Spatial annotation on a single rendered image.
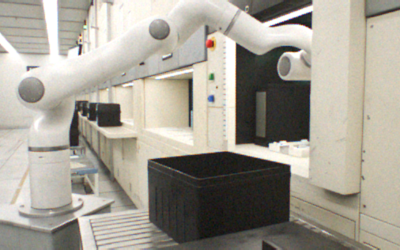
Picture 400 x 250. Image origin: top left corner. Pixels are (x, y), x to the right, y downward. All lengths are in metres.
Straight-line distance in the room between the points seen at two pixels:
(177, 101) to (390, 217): 2.33
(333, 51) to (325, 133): 0.20
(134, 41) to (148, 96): 1.91
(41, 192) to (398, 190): 0.93
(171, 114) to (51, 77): 2.01
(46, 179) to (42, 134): 0.13
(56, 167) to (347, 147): 0.80
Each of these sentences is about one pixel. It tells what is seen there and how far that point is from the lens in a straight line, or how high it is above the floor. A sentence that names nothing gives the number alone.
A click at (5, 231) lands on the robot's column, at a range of 1.11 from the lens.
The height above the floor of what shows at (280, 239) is 0.86.
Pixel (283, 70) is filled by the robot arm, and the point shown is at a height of 1.18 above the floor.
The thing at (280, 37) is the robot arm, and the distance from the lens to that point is 1.00.
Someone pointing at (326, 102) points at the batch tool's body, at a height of 1.09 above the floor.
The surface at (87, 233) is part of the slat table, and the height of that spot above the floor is 0.76.
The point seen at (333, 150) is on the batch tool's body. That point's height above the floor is 0.97.
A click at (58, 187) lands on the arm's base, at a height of 0.84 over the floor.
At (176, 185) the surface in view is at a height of 0.90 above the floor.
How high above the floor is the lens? 1.09
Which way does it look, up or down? 5 degrees down
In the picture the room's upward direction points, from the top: straight up
